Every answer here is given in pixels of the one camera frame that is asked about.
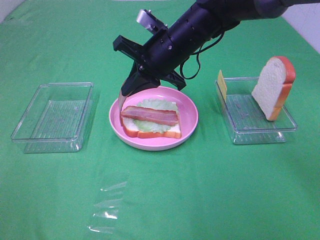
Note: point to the green tablecloth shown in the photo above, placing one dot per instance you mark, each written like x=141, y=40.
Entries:
x=205, y=189

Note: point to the green lettuce leaf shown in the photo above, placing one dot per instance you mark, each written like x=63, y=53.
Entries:
x=157, y=104

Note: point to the right clear plastic tray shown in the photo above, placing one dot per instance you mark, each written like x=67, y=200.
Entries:
x=245, y=121

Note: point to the yellow cheese slice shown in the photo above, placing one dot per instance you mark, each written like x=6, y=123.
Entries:
x=222, y=85

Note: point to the bacon strip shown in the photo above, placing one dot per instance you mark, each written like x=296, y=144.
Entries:
x=158, y=116
x=121, y=100

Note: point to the clear plastic tray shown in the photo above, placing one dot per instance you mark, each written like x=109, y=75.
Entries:
x=245, y=121
x=56, y=118

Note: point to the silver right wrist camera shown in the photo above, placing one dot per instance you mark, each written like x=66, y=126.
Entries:
x=152, y=24

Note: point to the left clear plastic tray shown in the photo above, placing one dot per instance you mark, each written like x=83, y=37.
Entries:
x=56, y=118

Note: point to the toast bread slice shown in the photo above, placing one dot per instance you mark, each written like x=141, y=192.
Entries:
x=274, y=85
x=132, y=130

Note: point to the clear tape strip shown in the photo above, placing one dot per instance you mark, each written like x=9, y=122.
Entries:
x=106, y=207

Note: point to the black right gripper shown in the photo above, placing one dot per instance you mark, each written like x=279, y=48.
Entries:
x=157, y=59

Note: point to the pink round plate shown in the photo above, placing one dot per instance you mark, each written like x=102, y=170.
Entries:
x=187, y=110

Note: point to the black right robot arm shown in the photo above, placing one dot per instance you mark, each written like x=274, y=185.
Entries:
x=227, y=14

